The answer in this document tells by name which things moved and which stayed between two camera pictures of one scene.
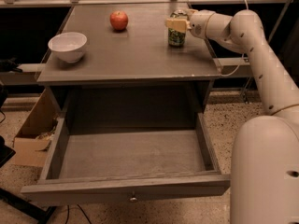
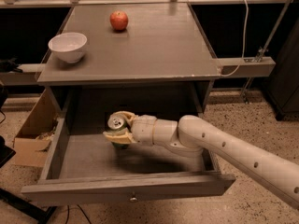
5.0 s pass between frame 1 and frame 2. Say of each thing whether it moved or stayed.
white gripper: moved
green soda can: moved
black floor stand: stayed
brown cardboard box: stayed
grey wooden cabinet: stayed
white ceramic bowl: stayed
